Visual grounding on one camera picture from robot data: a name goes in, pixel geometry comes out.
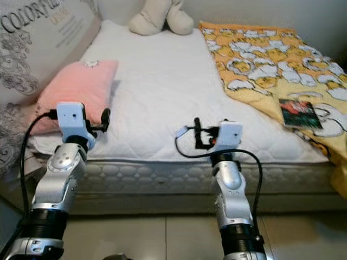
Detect pink pillow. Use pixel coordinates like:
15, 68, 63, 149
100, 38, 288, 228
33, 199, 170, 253
35, 60, 119, 135

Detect dark red green book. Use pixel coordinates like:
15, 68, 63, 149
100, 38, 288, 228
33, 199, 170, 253
279, 99, 324, 129

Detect yellow egg cartoon blanket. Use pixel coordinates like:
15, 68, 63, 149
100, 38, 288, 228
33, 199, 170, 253
200, 21, 347, 198

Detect white quilted mattress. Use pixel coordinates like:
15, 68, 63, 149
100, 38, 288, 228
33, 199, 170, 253
27, 21, 331, 196

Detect grey brown bed base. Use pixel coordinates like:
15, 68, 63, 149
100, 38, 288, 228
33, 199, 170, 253
5, 191, 338, 217

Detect grey printed headboard cover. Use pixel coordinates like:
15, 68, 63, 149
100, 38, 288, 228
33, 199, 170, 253
0, 0, 101, 175

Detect beige plush toy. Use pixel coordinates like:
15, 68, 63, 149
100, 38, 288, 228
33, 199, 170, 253
128, 0, 195, 36

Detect grey robot left leg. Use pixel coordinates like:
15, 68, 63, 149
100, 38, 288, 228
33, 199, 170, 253
103, 253, 131, 260

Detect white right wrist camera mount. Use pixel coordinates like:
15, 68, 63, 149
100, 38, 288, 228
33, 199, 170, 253
217, 120, 243, 155

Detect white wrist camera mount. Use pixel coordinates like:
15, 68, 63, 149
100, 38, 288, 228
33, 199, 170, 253
57, 102, 95, 150
217, 120, 243, 155

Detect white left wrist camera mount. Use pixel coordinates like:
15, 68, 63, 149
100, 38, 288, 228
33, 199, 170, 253
57, 102, 95, 150

